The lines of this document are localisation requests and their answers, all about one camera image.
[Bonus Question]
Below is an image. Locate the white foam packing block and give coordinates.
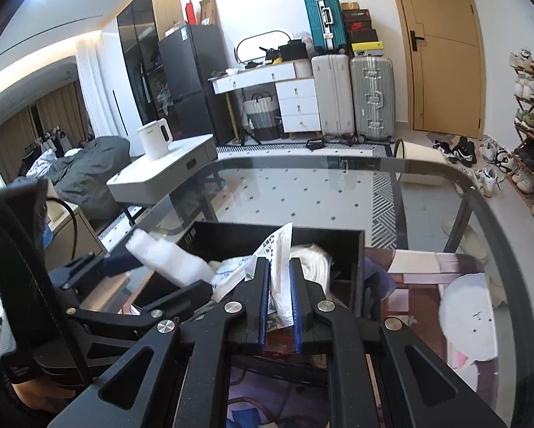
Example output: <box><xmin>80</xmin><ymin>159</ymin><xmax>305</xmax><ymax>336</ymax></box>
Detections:
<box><xmin>125</xmin><ymin>229</ymin><xmax>214</xmax><ymax>288</ymax></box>

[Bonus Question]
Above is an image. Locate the clear bag with white item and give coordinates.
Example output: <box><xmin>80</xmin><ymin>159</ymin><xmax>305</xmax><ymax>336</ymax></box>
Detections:
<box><xmin>290</xmin><ymin>244</ymin><xmax>333</xmax><ymax>299</ymax></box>

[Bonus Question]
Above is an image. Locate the person's left hand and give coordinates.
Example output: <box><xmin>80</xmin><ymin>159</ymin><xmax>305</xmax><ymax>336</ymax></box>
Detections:
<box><xmin>13</xmin><ymin>378</ymin><xmax>77</xmax><ymax>413</ymax></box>

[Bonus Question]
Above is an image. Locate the black cardboard box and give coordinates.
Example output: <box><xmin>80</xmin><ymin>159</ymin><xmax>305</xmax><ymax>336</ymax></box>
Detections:
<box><xmin>124</xmin><ymin>220</ymin><xmax>368</xmax><ymax>366</ymax></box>

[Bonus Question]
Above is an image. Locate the white low side cabinet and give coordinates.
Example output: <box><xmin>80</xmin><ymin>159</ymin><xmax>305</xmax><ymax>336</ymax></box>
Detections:
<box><xmin>107</xmin><ymin>134</ymin><xmax>218</xmax><ymax>207</ymax></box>

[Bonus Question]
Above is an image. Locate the white electric kettle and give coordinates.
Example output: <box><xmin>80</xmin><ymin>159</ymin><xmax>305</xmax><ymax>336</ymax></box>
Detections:
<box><xmin>138</xmin><ymin>119</ymin><xmax>173</xmax><ymax>159</ymax></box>

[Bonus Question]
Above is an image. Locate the striped laundry basket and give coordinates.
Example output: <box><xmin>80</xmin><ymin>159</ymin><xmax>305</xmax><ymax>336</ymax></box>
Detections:
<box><xmin>243</xmin><ymin>91</ymin><xmax>283</xmax><ymax>142</ymax></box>

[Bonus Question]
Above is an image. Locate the white round waste bin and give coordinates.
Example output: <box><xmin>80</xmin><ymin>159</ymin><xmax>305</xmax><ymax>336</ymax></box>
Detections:
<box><xmin>391</xmin><ymin>138</ymin><xmax>451</xmax><ymax>186</ymax></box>

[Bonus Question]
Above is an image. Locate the white dresser with drawers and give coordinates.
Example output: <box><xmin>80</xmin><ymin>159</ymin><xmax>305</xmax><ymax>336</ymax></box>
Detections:
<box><xmin>210</xmin><ymin>59</ymin><xmax>321</xmax><ymax>135</ymax></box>

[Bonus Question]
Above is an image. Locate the black refrigerator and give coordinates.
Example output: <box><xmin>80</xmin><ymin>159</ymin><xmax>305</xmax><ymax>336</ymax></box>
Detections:
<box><xmin>159</xmin><ymin>24</ymin><xmax>235</xmax><ymax>146</ymax></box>

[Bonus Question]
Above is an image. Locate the oval mirror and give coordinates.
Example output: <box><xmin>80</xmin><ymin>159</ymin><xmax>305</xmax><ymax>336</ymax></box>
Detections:
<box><xmin>234</xmin><ymin>30</ymin><xmax>291</xmax><ymax>65</ymax></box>

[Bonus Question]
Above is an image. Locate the white hard suitcase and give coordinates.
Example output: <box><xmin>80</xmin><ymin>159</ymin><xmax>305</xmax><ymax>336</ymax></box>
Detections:
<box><xmin>312</xmin><ymin>54</ymin><xmax>355</xmax><ymax>136</ymax></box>

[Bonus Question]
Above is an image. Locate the silver aluminium suitcase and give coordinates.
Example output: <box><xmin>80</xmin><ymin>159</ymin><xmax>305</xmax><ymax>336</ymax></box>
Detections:
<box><xmin>350</xmin><ymin>56</ymin><xmax>396</xmax><ymax>143</ymax></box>

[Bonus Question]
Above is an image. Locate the stack of shoe boxes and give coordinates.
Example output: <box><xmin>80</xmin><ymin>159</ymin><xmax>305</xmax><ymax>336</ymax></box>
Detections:
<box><xmin>340</xmin><ymin>2</ymin><xmax>384</xmax><ymax>57</ymax></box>

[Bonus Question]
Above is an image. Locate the teal suitcase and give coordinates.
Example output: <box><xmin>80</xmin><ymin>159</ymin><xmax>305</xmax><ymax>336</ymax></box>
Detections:
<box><xmin>304</xmin><ymin>0</ymin><xmax>347</xmax><ymax>54</ymax></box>

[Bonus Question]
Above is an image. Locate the wooden door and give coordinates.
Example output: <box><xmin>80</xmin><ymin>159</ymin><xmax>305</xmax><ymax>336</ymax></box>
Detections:
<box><xmin>396</xmin><ymin>0</ymin><xmax>486</xmax><ymax>138</ymax></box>

